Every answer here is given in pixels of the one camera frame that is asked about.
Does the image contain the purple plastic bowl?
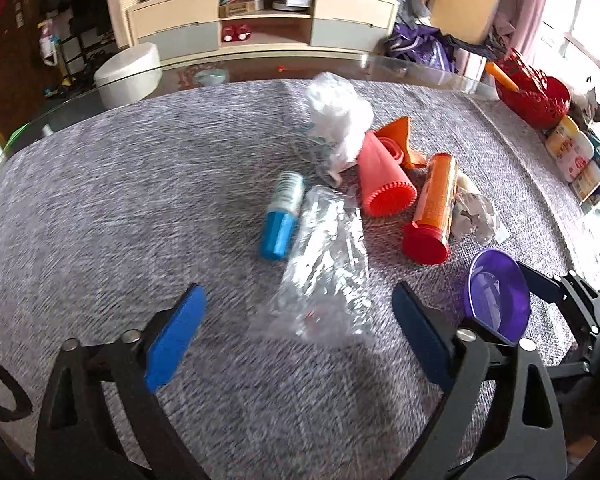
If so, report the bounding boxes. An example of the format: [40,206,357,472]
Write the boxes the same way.
[464,248,531,344]

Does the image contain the orange tube red cap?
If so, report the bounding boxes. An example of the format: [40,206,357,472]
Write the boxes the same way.
[402,153,458,266]

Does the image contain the clear plastic bag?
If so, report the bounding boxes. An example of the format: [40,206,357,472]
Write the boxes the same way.
[252,185,374,347]

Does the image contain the white plastic bag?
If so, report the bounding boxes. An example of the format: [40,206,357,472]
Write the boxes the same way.
[306,73,374,188]

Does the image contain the blue white medicine bottle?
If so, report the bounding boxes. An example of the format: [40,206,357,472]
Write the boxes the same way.
[259,171,306,261]

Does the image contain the white paper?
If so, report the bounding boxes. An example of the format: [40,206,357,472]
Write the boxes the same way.
[451,171,498,245]

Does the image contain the white beige label bottle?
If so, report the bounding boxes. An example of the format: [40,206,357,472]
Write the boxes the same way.
[571,160,600,203]

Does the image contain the white pink label bottle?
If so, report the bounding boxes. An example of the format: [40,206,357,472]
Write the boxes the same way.
[557,131,594,183]

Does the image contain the white yellow cap bottle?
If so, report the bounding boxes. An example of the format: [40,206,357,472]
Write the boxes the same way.
[545,115,579,159]

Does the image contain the red plastic basket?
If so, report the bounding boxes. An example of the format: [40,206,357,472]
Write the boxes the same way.
[494,49,571,130]

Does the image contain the grey woven table cloth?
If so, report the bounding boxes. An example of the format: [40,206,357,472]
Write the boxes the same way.
[0,77,594,480]

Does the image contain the purple bag on floor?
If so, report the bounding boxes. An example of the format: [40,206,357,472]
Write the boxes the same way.
[384,24,456,73]

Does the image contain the white round stool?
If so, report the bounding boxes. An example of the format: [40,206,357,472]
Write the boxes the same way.
[94,42,162,110]

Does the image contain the beige grey TV cabinet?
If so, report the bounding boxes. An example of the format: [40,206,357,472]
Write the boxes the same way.
[121,0,399,62]

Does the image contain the orange handle in basket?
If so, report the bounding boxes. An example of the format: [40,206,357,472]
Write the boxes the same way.
[486,62,519,93]

